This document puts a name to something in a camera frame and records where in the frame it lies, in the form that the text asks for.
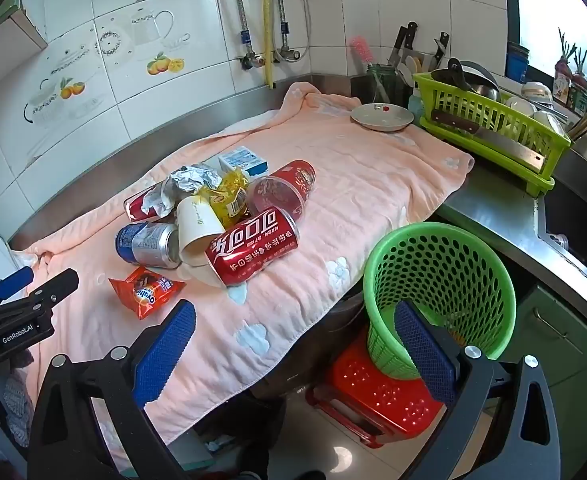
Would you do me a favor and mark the red printed cup clear lid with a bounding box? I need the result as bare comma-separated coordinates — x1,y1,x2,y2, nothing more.
247,159,317,221

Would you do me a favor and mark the pink bottle brush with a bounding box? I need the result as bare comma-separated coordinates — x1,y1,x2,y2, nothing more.
349,36,391,103

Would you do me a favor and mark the white ceramic bowl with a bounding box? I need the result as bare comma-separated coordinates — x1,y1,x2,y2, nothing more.
503,95,537,117
521,81,554,106
533,110,567,137

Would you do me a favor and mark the white paper cup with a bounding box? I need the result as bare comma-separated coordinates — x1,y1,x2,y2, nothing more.
175,195,224,267

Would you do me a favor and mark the green plastic dish rack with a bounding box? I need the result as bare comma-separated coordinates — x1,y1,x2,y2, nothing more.
412,71,573,198

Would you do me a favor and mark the braided metal hose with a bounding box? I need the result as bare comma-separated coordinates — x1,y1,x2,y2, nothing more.
228,0,254,56
274,0,290,51

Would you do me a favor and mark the bundle of chopsticks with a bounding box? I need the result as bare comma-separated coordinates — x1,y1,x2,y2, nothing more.
568,102,587,141

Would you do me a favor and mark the pink cloud print towel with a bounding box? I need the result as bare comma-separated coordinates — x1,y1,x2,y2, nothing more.
11,81,475,466

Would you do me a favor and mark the steel pot with lid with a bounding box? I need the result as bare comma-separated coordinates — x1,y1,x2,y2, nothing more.
431,58,501,103

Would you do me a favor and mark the silver foil wrapper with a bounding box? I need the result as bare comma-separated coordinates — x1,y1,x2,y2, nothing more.
141,162,223,215

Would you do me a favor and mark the yellow gas hose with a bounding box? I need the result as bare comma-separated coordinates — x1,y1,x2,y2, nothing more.
264,0,278,91

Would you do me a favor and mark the bottle with sprouting plant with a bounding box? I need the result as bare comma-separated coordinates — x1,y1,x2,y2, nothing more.
571,47,587,116
553,27,574,107

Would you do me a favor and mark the yellow snack wrapper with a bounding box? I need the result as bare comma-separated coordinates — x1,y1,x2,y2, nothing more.
197,169,250,228

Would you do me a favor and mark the yellow red label drink bottle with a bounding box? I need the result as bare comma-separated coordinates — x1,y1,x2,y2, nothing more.
124,191,174,223

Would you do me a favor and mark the green wall cabinet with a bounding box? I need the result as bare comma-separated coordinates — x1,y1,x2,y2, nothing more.
0,0,49,52

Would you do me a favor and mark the beige ceramic plate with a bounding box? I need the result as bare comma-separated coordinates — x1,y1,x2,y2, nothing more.
350,102,415,132

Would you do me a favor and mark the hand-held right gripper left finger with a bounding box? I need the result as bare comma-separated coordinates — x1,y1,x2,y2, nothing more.
28,299,198,480

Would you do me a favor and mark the blue plastic jar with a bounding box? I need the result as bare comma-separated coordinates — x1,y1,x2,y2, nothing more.
506,44,531,81

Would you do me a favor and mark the blue silver drink can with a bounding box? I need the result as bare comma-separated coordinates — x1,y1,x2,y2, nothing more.
115,221,182,268

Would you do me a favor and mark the black handled knife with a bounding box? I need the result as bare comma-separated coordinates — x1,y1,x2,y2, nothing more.
388,21,419,68
432,31,450,73

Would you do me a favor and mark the green cabinet door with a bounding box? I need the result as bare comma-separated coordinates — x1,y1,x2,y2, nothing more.
516,285,587,391

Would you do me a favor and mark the blue white milk carton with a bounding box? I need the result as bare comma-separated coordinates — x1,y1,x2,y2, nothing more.
218,146,270,179

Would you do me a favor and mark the red plastic stool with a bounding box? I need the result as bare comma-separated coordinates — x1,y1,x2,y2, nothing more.
306,335,449,450

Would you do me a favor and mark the orange snack packet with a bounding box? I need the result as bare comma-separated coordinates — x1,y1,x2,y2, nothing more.
108,266,187,320

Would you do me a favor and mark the glass jar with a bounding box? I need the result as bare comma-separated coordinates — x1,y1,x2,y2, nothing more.
366,63,399,106

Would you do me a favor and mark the steel cleaver wooden handle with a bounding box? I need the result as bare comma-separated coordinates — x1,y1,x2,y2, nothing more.
431,109,547,173

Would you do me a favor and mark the green plastic waste basket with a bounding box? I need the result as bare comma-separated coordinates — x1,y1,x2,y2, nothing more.
362,222,517,380

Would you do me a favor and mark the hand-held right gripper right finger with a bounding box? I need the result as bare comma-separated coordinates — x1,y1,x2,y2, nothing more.
393,300,561,480

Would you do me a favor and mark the red cola can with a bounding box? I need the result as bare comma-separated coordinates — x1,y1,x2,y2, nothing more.
205,206,300,287

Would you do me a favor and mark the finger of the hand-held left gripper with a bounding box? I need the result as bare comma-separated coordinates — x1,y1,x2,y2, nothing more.
0,266,35,302
28,268,80,312

